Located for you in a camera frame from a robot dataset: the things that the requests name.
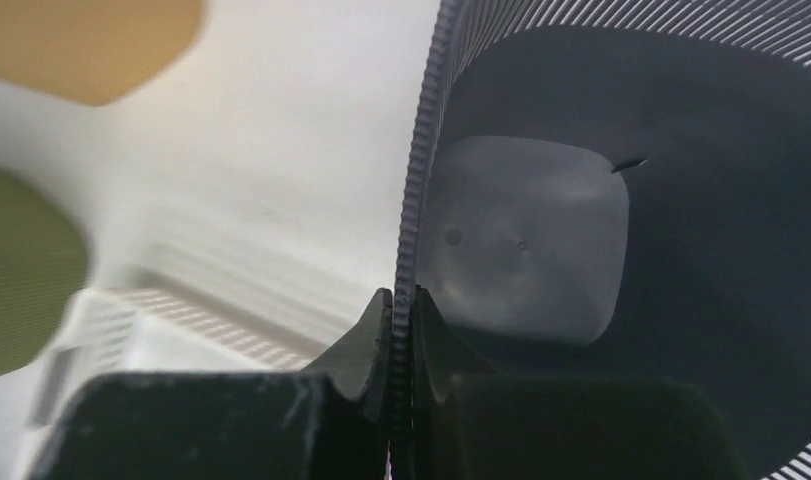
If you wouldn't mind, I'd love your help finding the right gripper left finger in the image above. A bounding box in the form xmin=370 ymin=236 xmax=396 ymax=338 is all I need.
xmin=27 ymin=289 xmax=392 ymax=479

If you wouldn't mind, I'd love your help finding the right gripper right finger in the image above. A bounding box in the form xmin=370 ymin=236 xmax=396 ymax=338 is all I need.
xmin=411 ymin=289 xmax=743 ymax=479

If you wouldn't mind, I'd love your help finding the white perforated plastic basket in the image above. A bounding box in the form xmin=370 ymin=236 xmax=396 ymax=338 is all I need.
xmin=26 ymin=288 xmax=313 ymax=431

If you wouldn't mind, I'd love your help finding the grey mesh waste bin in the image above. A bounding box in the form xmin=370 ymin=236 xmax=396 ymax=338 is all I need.
xmin=388 ymin=1 xmax=811 ymax=479

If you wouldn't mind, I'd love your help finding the green mesh waste bin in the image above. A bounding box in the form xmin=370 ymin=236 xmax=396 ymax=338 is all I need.
xmin=0 ymin=169 xmax=89 ymax=375

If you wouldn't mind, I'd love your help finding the yellow mesh waste bin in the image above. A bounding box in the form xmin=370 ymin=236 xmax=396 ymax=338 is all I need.
xmin=0 ymin=0 xmax=207 ymax=106

